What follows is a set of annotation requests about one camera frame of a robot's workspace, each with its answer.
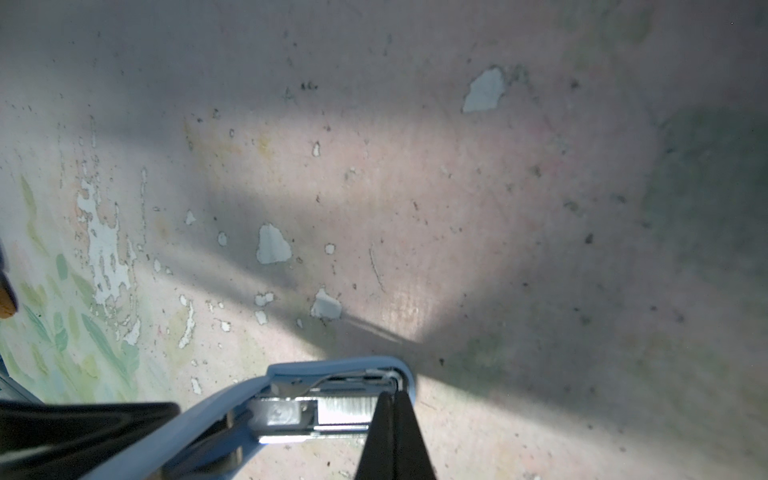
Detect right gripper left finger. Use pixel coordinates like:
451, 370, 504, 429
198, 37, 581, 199
355, 393, 395, 480

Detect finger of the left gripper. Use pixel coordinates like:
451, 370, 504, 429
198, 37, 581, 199
1, 400, 180, 479

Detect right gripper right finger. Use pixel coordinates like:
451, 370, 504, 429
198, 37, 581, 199
393, 392, 436, 480

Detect blue staple remover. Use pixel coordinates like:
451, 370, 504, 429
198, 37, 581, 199
85, 356, 416, 479

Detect floral table mat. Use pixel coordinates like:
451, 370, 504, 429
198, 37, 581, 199
1, 1, 767, 479

